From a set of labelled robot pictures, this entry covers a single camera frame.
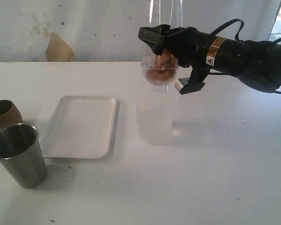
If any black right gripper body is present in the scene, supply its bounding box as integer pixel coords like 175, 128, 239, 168
163, 26, 213, 68

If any clear graduated shaker cup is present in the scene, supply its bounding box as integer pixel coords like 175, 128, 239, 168
140, 0, 183, 68

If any clear dome strainer lid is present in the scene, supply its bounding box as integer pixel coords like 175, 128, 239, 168
140, 57, 178, 92

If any brown wooden cup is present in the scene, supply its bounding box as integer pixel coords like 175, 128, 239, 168
0, 100, 23, 131

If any stainless steel tumbler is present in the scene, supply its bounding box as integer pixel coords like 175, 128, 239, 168
0, 123, 47, 189

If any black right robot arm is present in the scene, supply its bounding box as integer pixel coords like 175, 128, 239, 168
138, 24, 281, 95

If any translucent plastic container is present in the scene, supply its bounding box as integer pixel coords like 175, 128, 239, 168
136, 85, 177, 145

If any white rectangular tray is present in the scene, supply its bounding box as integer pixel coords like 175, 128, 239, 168
40, 96, 119, 159

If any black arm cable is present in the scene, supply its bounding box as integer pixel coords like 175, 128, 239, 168
208, 19, 281, 95

